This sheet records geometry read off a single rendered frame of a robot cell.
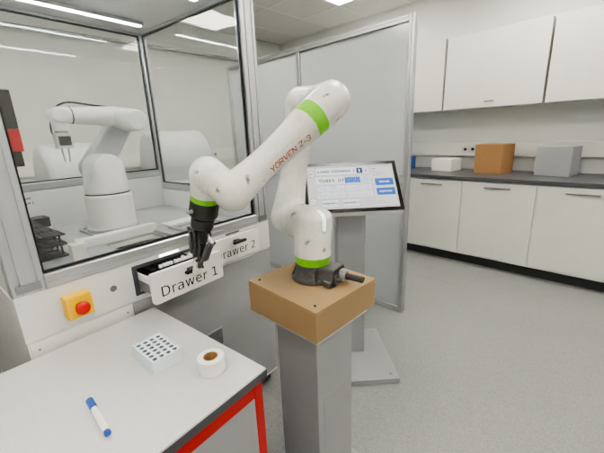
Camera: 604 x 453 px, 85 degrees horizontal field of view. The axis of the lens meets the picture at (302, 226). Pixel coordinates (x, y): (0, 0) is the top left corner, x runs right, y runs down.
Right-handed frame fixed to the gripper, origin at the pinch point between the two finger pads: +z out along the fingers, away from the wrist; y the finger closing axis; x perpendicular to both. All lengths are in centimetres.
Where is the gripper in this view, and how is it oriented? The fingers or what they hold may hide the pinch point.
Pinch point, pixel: (198, 266)
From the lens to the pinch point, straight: 123.4
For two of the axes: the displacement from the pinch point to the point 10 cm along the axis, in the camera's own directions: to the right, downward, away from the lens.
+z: -2.3, 8.6, 4.6
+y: 7.5, 4.5, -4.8
